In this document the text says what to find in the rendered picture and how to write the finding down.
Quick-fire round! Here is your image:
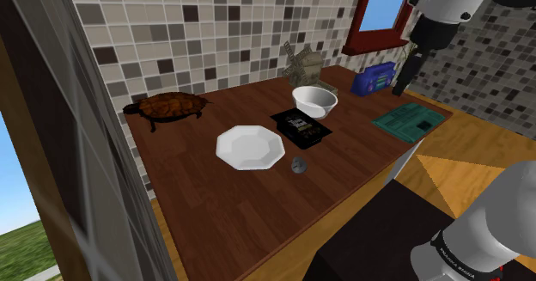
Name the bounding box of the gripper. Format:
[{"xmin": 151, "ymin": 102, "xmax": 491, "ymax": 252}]
[{"xmin": 391, "ymin": 15, "xmax": 460, "ymax": 98}]

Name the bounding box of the blue portable radio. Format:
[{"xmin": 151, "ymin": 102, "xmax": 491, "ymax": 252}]
[{"xmin": 350, "ymin": 61, "xmax": 397, "ymax": 98}]

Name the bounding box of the green newspaper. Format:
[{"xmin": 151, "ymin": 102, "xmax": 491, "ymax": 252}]
[{"xmin": 371, "ymin": 102, "xmax": 447, "ymax": 144}]

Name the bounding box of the red framed window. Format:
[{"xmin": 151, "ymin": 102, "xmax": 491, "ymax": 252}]
[{"xmin": 341, "ymin": 0, "xmax": 428, "ymax": 57}]

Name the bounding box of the white bowl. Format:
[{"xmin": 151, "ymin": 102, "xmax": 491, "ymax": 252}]
[{"xmin": 291, "ymin": 85, "xmax": 339, "ymax": 120}]

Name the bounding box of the beige windmill model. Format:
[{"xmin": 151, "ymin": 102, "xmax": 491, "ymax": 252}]
[{"xmin": 281, "ymin": 40, "xmax": 338, "ymax": 97}]

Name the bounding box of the black flat box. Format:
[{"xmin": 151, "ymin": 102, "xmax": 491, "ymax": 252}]
[{"xmin": 270, "ymin": 107, "xmax": 333, "ymax": 150}]

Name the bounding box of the small grey round object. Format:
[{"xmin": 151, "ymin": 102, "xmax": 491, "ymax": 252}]
[{"xmin": 291, "ymin": 156, "xmax": 308, "ymax": 174}]

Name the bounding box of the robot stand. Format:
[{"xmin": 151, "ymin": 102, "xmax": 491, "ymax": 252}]
[{"xmin": 302, "ymin": 180, "xmax": 536, "ymax": 281}]

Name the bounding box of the white octagonal plate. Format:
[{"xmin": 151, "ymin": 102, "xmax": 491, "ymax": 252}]
[{"xmin": 215, "ymin": 124, "xmax": 287, "ymax": 171}]

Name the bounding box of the brown wooden table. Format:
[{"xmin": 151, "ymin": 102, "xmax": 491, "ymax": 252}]
[{"xmin": 124, "ymin": 64, "xmax": 454, "ymax": 281}]

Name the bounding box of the brown turtle figure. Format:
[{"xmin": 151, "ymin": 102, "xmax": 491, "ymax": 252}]
[{"xmin": 122, "ymin": 91, "xmax": 210, "ymax": 133}]

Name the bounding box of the grey framed glass door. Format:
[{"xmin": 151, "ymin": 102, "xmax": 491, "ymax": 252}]
[{"xmin": 0, "ymin": 0, "xmax": 179, "ymax": 281}]

